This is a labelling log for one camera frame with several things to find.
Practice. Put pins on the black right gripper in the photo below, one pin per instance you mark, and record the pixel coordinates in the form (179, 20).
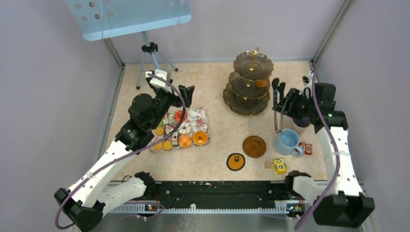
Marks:
(286, 105)

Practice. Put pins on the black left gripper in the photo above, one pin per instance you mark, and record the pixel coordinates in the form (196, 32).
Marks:
(186, 94)

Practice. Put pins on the red sprinkled donut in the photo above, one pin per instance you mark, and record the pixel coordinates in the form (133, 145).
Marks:
(180, 116)

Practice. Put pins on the brown croissant pastry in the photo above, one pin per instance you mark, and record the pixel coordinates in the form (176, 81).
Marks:
(264, 83)

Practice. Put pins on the orange fruit tart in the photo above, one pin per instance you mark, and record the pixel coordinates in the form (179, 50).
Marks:
(200, 138)

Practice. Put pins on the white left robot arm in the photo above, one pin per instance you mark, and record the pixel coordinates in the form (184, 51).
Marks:
(87, 201)

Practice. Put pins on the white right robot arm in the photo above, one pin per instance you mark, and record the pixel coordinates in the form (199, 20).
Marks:
(342, 203)

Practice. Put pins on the white chocolate-striped donut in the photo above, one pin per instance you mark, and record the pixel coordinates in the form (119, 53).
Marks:
(185, 129)

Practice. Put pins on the floral serving tray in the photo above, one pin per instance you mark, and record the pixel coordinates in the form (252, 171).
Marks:
(193, 132)

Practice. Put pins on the blue mug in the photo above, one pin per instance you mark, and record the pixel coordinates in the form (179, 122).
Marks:
(287, 143)

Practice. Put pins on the white cake slice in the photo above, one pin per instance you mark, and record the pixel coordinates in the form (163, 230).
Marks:
(174, 139)

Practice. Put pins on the red owl toy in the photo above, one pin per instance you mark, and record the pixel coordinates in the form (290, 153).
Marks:
(307, 148)

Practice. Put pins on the round biscuit cookie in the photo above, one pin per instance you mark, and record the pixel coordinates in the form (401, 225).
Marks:
(159, 131)

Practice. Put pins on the round golden bun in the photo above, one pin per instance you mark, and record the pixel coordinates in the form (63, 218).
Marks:
(185, 140)

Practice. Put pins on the three-tier smoked glass stand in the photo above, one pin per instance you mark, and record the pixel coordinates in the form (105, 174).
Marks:
(241, 94)

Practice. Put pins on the brown round saucer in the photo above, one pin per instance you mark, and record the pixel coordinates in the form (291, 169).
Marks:
(254, 146)

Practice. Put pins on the owl number block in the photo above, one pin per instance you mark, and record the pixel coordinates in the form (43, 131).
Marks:
(280, 166)

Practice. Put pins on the small wooden cube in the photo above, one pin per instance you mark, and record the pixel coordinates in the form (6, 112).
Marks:
(268, 165)

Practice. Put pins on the smiley face coaster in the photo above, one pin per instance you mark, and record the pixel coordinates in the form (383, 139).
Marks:
(235, 162)

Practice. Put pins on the light blue music stand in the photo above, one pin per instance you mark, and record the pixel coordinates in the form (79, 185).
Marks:
(105, 19)

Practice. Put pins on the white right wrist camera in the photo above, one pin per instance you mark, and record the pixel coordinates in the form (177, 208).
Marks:
(307, 78)

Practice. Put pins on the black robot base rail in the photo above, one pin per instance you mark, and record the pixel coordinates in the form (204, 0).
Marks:
(220, 195)

